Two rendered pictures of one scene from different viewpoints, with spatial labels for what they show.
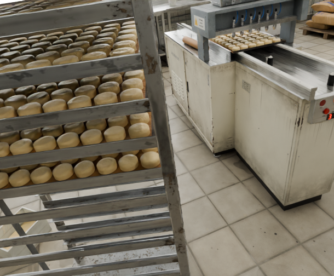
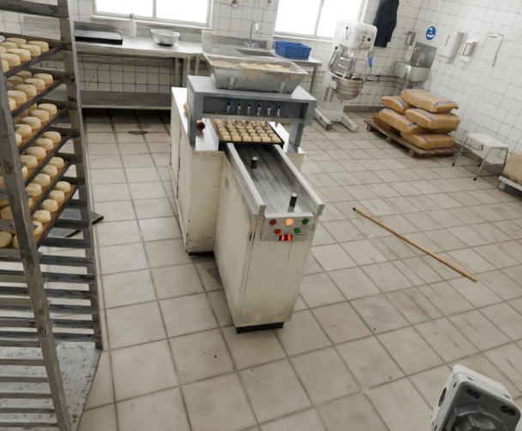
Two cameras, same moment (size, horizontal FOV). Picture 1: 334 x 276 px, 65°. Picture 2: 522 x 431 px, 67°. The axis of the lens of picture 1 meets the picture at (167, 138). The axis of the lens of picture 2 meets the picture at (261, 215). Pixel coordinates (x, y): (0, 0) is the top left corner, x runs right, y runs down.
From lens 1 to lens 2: 0.64 m
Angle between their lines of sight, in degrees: 10
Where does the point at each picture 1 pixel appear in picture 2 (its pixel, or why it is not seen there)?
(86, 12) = not seen: outside the picture
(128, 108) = not seen: outside the picture
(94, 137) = not seen: outside the picture
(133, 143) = not seen: outside the picture
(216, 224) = (154, 335)
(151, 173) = (15, 252)
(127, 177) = not seen: outside the picture
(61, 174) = not seen: outside the picture
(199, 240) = (125, 350)
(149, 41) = (6, 151)
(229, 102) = (212, 196)
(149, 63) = (6, 166)
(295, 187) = (247, 307)
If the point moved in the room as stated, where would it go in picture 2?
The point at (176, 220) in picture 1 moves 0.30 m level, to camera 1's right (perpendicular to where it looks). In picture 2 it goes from (35, 301) to (146, 304)
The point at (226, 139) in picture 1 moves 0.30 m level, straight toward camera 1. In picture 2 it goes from (204, 239) to (190, 266)
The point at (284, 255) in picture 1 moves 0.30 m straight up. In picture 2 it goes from (214, 380) to (219, 340)
